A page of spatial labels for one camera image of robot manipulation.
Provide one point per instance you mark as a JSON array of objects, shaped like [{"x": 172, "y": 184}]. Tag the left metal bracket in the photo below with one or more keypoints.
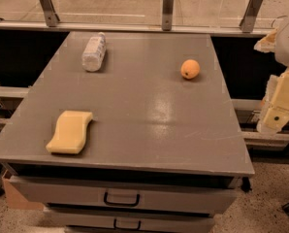
[{"x": 51, "y": 17}]

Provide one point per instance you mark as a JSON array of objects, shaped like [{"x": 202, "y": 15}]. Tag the clear plastic bottle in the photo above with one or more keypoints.
[{"x": 94, "y": 52}]

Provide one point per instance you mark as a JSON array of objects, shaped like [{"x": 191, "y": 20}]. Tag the orange fruit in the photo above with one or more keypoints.
[{"x": 190, "y": 69}]

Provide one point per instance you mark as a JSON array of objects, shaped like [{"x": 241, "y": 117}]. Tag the grey drawer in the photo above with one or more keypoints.
[
  {"x": 135, "y": 196},
  {"x": 136, "y": 222}
]

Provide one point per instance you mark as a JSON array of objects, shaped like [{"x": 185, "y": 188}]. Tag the metal bracket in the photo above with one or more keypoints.
[
  {"x": 167, "y": 15},
  {"x": 249, "y": 18},
  {"x": 51, "y": 17}
]

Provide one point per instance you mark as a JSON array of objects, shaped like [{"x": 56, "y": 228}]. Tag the right metal bracket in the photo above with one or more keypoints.
[{"x": 249, "y": 18}]

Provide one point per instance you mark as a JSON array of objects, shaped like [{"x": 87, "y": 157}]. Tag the upper grey drawer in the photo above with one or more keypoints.
[{"x": 135, "y": 196}]

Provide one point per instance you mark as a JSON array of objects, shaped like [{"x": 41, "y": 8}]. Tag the lower grey drawer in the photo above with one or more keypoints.
[{"x": 136, "y": 222}]

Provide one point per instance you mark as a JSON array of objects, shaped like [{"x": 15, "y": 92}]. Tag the aluminium rail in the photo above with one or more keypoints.
[{"x": 89, "y": 27}]

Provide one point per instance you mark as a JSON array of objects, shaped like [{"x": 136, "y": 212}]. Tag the yellow sponge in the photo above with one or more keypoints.
[{"x": 70, "y": 132}]

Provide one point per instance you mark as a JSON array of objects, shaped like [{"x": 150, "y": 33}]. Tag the middle metal bracket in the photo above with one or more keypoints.
[{"x": 167, "y": 15}]

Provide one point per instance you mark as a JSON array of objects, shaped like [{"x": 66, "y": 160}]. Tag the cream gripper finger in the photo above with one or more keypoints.
[
  {"x": 275, "y": 111},
  {"x": 267, "y": 43}
]

